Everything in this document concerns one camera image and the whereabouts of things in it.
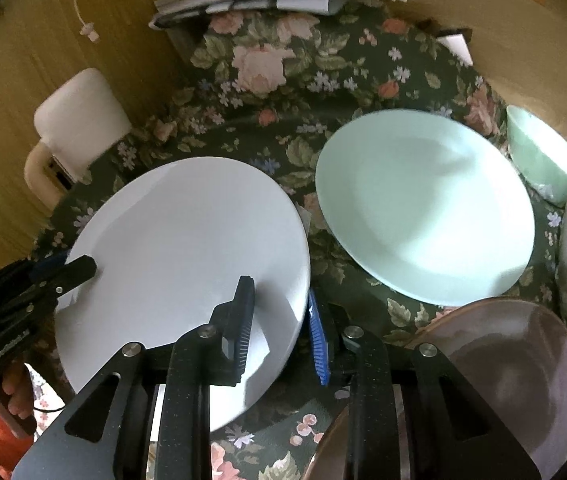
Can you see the floral dark green tablecloth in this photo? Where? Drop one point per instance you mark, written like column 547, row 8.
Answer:
column 273, row 90

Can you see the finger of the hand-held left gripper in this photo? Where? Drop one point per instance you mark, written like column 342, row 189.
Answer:
column 49, row 264
column 73, row 269

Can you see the light green plate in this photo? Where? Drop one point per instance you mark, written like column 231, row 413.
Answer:
column 423, row 200

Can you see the light green bowl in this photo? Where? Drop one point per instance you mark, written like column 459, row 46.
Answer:
column 538, row 155

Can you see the cream mug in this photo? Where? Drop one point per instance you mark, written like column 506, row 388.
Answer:
column 80, row 110

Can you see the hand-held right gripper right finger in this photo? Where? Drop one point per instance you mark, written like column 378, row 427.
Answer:
column 319, row 340

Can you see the brown plate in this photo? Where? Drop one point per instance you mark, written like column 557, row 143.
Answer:
column 503, row 360

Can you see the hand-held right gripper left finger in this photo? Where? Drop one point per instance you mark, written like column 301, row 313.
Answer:
column 244, row 330

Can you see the white paper slip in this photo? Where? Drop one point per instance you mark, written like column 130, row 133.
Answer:
column 307, row 216

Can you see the person's left hand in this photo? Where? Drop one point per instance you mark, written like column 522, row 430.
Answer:
column 15, row 390

